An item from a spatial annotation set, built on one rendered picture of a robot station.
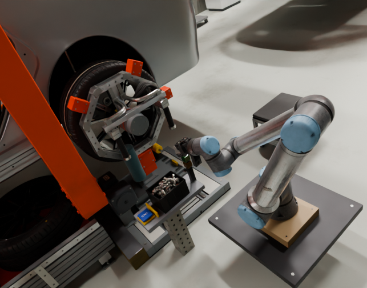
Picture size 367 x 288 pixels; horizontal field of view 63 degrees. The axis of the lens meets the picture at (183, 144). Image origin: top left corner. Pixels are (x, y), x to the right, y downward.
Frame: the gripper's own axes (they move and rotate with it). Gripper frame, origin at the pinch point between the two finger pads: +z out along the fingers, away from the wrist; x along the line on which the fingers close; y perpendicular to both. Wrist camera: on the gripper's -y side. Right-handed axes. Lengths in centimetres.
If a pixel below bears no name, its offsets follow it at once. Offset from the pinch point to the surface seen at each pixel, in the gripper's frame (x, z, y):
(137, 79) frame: -12, 17, 48
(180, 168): -23, 61, -28
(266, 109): -101, 26, -26
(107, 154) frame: 25.8, 34.2, 19.1
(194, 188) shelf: 2.1, 3.5, -24.7
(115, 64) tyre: -7, 21, 62
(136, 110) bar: 5.6, 3.7, 33.4
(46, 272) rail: 93, 48, -19
